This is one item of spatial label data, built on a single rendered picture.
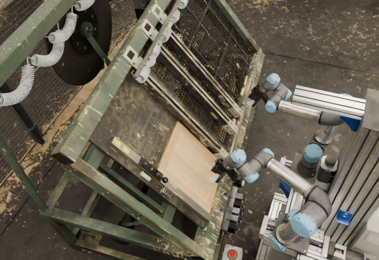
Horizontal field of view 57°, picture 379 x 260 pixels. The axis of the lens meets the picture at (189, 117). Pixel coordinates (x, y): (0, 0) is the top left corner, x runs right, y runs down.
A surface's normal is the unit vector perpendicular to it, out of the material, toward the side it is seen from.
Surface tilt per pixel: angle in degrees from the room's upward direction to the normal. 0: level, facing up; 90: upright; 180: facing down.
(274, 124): 0
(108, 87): 55
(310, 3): 0
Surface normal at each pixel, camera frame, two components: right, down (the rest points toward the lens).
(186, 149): 0.73, -0.22
